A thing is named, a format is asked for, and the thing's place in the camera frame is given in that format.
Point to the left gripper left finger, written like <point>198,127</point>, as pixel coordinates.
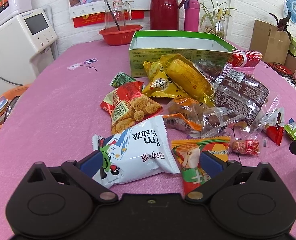
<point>82,171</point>

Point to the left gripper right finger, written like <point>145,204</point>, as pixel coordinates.
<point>222,174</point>

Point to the green blue snack packet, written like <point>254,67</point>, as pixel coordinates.
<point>290,129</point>

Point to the red white chocolate ball packet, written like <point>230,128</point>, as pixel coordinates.
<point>274,126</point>

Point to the small red peanut packet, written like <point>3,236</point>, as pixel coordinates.
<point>246,147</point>

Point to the white blue snack bag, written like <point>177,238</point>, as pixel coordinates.
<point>137,152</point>

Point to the brown label clear snack bag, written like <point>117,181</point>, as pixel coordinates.
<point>241,93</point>

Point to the clear orange pastry packet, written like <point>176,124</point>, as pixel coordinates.
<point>190,116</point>

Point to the red fried snack bag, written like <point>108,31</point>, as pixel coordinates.
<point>128,106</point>

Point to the red noodle packet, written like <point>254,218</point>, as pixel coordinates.
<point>245,58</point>

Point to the yellow corn snack bag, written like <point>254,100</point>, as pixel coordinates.
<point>185,75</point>

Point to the small green snack packet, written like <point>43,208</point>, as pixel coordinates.
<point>120,79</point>

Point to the yellow chips bag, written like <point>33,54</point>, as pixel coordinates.
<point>160,84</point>

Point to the brown cardboard box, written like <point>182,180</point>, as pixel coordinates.
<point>272,44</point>

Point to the dark red leaf plant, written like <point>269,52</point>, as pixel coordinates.
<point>282,24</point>

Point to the glass vase with plant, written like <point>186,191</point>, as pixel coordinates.
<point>214,16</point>

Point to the white water dispenser machine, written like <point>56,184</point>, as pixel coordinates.
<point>27,47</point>

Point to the green cardboard box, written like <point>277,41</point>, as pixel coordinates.
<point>150,45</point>

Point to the red plastic basin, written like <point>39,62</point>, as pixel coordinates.
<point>116,37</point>

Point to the black stirring stick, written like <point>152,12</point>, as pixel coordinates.
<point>112,14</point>

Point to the pink thermos bottle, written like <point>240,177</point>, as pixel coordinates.
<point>191,16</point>

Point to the dark red thermos jug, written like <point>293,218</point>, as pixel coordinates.
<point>164,14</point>

